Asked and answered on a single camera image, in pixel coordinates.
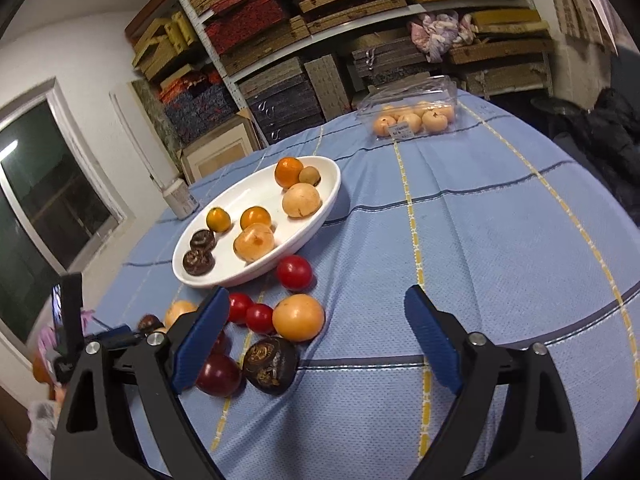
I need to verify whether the black jacket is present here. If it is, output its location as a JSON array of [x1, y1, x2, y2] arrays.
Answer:
[[555, 87, 640, 211]]

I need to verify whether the stack of blue patterned boxes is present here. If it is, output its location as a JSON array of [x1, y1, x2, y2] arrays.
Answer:
[[159, 72, 238, 143]]

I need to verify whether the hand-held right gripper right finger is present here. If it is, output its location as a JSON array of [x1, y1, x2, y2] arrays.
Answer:
[[402, 284, 572, 480]]

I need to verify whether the white metal shelf rack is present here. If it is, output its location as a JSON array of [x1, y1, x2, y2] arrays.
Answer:
[[170, 0, 556, 151]]

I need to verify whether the white framed window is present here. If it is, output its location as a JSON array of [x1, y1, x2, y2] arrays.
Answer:
[[0, 77, 136, 356]]

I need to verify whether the white jar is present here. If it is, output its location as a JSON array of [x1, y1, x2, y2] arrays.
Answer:
[[161, 178, 199, 220]]

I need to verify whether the pink cloth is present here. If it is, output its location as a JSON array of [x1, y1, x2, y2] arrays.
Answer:
[[35, 310, 96, 361]]

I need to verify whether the tan passion fruit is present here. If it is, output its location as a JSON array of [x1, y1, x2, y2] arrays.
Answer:
[[282, 183, 322, 219], [233, 223, 276, 262], [164, 300, 199, 330], [272, 294, 326, 342]]

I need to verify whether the black round lid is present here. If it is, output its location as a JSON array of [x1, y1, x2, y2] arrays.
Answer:
[[531, 97, 583, 113]]

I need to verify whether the white leaning board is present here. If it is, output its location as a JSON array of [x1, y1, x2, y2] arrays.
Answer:
[[110, 91, 173, 188]]

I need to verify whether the clear plastic clamshell box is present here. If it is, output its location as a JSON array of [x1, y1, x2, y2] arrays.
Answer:
[[356, 75, 457, 137]]

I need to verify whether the orange tangerine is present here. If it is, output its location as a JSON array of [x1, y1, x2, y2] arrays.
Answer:
[[274, 157, 305, 190], [240, 206, 272, 231]]

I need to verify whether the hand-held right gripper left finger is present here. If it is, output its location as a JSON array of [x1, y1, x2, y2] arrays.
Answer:
[[51, 286, 232, 480]]

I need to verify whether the small yellow-orange tangerine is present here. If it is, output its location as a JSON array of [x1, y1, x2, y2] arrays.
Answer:
[[206, 207, 232, 234]]

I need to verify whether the pink plastic bag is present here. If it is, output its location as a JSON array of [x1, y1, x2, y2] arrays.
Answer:
[[410, 12, 476, 63]]

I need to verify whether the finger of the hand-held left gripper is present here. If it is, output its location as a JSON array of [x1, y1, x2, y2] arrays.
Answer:
[[85, 325, 147, 349]]

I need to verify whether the small red plum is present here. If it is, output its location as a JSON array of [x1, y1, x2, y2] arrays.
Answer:
[[276, 255, 313, 292], [227, 293, 254, 325], [245, 303, 275, 335]]

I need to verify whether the green marbled panel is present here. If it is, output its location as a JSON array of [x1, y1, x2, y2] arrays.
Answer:
[[131, 80, 183, 161]]

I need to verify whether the cardboard box with frame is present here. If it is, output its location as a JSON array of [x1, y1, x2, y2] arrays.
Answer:
[[179, 115, 261, 183]]

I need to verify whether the stack of dark grey boxes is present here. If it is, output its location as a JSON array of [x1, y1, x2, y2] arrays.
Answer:
[[239, 57, 326, 143]]

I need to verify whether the stack of worn brown boxes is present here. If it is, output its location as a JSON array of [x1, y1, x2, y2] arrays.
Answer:
[[447, 10, 556, 98]]

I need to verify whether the stack of tan woven boxes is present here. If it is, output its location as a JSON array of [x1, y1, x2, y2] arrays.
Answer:
[[131, 10, 201, 81]]

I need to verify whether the beige patterned curtain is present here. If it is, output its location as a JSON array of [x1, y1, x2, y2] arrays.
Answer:
[[537, 0, 621, 56]]

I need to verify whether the red patterned box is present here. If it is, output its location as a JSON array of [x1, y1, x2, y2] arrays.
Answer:
[[204, 0, 281, 56]]

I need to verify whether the tan perforated upright box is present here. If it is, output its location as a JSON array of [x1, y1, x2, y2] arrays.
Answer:
[[304, 54, 353, 122]]

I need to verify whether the white oval plate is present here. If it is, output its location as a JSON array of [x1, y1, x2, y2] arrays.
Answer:
[[172, 156, 342, 288]]

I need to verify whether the stack of brown flat boxes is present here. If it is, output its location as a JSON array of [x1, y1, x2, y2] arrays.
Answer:
[[295, 0, 411, 36]]

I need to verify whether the stack of dark wooden boxes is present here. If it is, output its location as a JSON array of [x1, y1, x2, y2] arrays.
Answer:
[[352, 35, 431, 86]]

